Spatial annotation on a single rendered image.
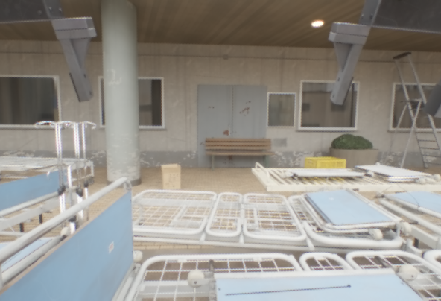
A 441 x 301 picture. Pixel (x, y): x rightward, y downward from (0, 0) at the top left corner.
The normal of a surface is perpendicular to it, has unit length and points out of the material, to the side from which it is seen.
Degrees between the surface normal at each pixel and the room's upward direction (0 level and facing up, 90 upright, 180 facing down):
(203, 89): 90
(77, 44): 114
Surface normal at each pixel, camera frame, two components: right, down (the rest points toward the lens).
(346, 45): -0.16, 0.48
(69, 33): 0.19, 0.49
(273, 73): 0.05, 0.11
